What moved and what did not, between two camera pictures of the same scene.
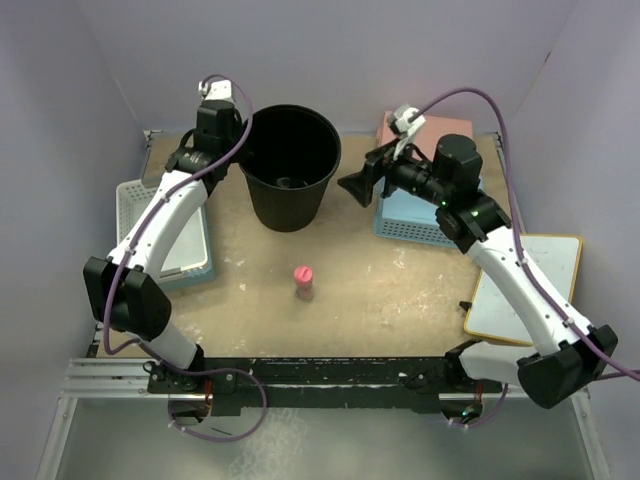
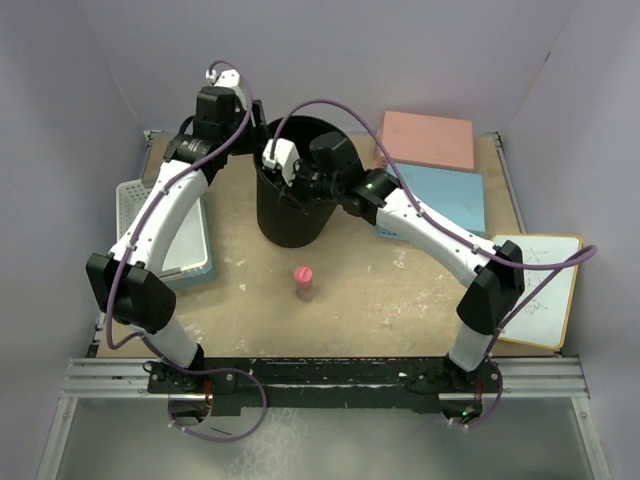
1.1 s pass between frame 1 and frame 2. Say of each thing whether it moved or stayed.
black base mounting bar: stayed
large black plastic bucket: moved
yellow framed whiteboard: stayed
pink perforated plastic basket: stayed
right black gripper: moved
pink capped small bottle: stayed
